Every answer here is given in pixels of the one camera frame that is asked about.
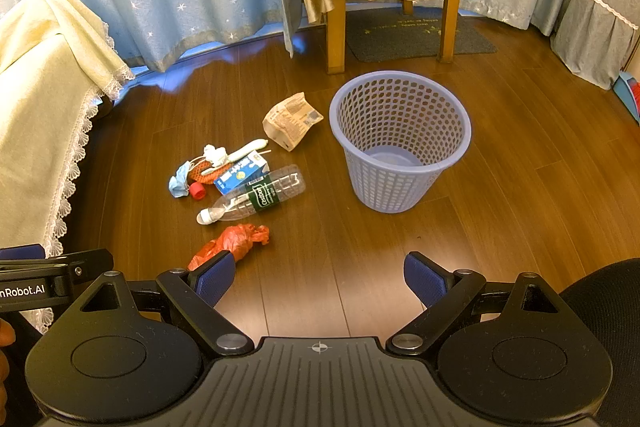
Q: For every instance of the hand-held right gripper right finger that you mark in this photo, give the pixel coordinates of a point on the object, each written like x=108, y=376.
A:
x=425, y=277

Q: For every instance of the orange foam net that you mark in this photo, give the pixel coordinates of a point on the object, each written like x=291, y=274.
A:
x=205, y=172

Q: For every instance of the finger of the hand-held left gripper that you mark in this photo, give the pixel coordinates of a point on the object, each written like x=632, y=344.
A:
x=22, y=252

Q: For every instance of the black fabric seat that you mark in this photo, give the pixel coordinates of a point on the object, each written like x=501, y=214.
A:
x=610, y=307

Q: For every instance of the white tube wrapper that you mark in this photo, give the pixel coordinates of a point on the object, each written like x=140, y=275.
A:
x=245, y=150

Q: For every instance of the purple plastic mesh basket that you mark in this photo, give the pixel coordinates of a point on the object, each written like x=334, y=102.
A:
x=400, y=187

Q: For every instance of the white crumpled tissue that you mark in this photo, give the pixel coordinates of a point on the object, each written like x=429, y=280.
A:
x=215, y=155

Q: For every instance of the grey door mat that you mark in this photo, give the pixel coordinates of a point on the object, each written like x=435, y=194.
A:
x=400, y=34

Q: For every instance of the red bottle cap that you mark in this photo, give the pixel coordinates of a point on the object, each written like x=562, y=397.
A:
x=197, y=191

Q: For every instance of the clear plastic bottle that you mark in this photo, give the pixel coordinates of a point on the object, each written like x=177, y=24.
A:
x=260, y=194

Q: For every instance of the red plastic bag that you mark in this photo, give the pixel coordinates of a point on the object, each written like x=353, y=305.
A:
x=235, y=242

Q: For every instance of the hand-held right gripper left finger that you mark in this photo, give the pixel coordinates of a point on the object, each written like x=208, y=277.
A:
x=215, y=277

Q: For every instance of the brown paper bag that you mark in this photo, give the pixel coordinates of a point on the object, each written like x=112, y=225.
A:
x=290, y=122

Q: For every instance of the person's left hand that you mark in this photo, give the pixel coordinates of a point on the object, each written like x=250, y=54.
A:
x=4, y=336

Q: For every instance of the cream lace-trimmed cloth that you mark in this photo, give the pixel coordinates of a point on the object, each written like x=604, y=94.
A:
x=35, y=107

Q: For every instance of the red and blue plastic item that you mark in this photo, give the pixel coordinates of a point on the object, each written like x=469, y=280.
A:
x=631, y=97

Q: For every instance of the blue drink carton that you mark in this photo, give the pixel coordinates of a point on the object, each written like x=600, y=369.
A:
x=240, y=174

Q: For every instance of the blue face mask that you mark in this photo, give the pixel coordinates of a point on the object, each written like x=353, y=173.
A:
x=177, y=184

